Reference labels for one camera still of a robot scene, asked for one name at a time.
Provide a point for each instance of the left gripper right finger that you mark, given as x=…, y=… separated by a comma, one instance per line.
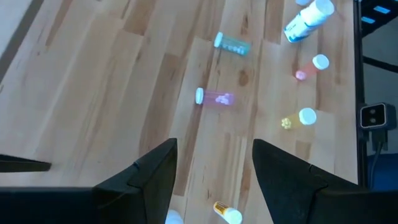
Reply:
x=286, y=193

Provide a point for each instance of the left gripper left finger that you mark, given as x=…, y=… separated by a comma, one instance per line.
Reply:
x=146, y=193

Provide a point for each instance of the purple transparent pill vial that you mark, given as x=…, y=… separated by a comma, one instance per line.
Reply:
x=214, y=98

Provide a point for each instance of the pink transparent pill vial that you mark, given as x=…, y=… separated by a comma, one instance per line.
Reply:
x=312, y=67

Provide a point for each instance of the teal transparent pill vial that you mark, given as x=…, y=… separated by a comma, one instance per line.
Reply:
x=231, y=45

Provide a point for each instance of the large white supplement bottle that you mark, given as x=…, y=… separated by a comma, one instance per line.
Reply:
x=306, y=21

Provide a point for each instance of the white small cap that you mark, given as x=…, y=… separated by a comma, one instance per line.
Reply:
x=300, y=118

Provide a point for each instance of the black table-level camera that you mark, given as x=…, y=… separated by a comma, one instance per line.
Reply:
x=377, y=115

